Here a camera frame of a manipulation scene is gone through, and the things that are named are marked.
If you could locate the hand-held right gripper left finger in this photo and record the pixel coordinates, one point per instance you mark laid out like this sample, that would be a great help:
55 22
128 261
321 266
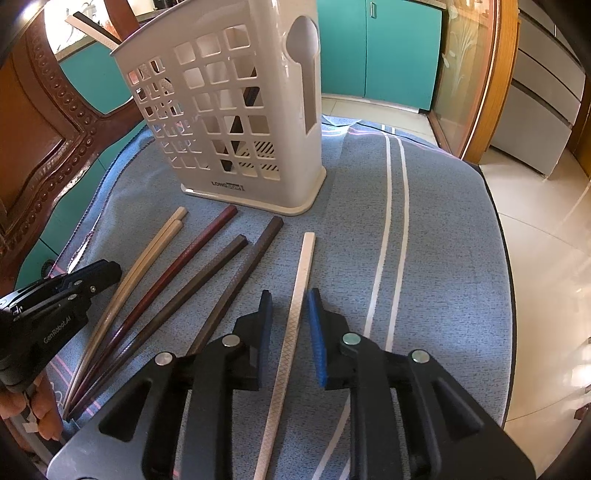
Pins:
264 341

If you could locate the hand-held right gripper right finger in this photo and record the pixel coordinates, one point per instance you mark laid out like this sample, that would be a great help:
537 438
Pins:
318 341

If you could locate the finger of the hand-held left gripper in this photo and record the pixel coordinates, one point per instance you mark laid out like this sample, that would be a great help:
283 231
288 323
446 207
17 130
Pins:
94 288
104 270

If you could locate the white textured chopstick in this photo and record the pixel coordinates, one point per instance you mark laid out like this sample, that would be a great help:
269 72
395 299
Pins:
295 314

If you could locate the cream chopstick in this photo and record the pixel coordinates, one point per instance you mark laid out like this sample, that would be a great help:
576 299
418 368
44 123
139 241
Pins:
165 243
154 241

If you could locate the dark brown chopstick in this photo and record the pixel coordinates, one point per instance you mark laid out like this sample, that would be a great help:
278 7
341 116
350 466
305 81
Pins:
207 271
249 263

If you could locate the red-brown chopstick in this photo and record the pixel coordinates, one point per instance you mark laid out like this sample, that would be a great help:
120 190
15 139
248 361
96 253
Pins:
194 248

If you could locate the white plastic utensil basket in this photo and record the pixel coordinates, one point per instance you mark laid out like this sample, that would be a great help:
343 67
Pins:
309 175

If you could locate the person's left hand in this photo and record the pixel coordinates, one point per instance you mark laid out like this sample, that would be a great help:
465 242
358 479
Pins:
48 415

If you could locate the blue plaid cloth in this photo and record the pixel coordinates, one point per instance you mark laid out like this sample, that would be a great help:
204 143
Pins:
438 277

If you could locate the carved wooden chair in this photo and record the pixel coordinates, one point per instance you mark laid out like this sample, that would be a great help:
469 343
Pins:
41 138

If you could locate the wooden framed glass sliding door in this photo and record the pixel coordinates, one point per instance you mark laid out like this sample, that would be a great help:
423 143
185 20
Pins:
461 69

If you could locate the silver multi-door refrigerator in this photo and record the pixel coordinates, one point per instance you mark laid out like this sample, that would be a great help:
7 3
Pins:
540 106

